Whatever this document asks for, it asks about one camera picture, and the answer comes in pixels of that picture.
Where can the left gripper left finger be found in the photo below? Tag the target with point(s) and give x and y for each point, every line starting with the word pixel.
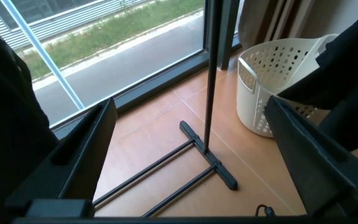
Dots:
pixel 82 168

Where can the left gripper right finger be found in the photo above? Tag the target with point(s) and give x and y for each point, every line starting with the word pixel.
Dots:
pixel 319 168

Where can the black shorts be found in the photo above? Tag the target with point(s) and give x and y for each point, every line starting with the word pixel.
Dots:
pixel 8 124

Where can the white laundry basket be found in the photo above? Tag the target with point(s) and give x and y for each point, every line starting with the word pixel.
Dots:
pixel 259 102

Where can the black clothes rack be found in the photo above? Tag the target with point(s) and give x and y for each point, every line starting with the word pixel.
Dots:
pixel 211 77

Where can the brown curtain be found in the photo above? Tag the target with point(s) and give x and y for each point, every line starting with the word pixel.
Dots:
pixel 259 18

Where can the window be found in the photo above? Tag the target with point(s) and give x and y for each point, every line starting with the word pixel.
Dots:
pixel 227 31

